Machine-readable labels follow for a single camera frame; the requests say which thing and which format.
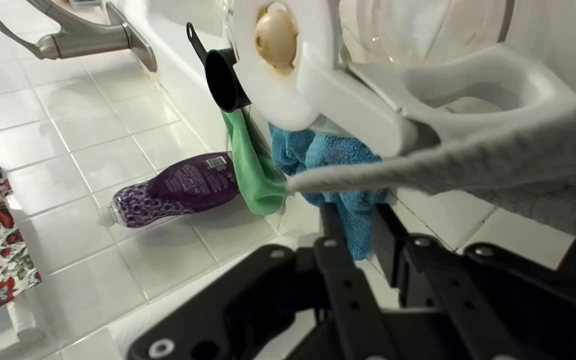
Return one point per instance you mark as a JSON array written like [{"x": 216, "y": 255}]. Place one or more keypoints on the brushed metal faucet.
[{"x": 81, "y": 40}]

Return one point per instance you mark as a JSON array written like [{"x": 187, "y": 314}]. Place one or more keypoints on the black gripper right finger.
[{"x": 501, "y": 306}]

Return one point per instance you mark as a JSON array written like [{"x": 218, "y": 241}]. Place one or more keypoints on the blue cloth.
[{"x": 351, "y": 213}]

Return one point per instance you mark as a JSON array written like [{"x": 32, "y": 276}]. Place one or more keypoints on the green cloth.
[{"x": 250, "y": 166}]

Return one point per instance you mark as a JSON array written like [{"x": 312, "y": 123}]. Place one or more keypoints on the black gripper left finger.
[{"x": 249, "y": 313}]

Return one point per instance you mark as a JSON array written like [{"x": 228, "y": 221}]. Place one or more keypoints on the grey quilted mat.
[{"x": 501, "y": 160}]

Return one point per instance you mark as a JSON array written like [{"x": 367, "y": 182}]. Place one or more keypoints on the black plastic kitchen tool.
[{"x": 224, "y": 80}]

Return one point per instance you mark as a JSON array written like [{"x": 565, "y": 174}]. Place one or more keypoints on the purple soap bottle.
[{"x": 181, "y": 187}]

